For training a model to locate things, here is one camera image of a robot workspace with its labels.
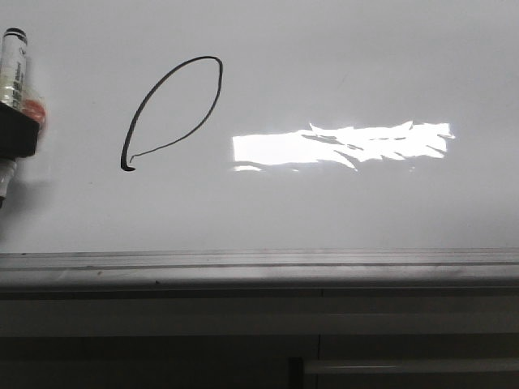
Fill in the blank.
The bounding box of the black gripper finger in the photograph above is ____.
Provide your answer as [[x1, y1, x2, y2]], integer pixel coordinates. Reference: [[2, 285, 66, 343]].
[[1, 103, 44, 159]]

